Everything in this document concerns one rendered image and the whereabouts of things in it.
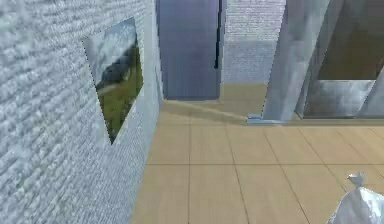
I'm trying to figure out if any black door handle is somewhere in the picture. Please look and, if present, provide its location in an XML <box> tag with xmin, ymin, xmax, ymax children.
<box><xmin>214</xmin><ymin>0</ymin><xmax>223</xmax><ymax>70</ymax></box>

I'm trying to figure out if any blue-grey room door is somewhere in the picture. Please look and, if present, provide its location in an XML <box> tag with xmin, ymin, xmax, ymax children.
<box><xmin>155</xmin><ymin>0</ymin><xmax>228</xmax><ymax>101</ymax></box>

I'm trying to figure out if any grey metal frame furniture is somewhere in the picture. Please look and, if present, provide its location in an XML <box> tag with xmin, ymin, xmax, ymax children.
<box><xmin>246</xmin><ymin>0</ymin><xmax>384</xmax><ymax>126</ymax></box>

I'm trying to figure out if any framed landscape picture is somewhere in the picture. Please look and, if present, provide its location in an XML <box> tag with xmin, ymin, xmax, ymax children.
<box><xmin>82</xmin><ymin>17</ymin><xmax>145</xmax><ymax>146</ymax></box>

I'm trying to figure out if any white tied garbage bag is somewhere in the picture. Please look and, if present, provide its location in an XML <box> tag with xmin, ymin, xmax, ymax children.
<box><xmin>325</xmin><ymin>172</ymin><xmax>384</xmax><ymax>224</ymax></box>

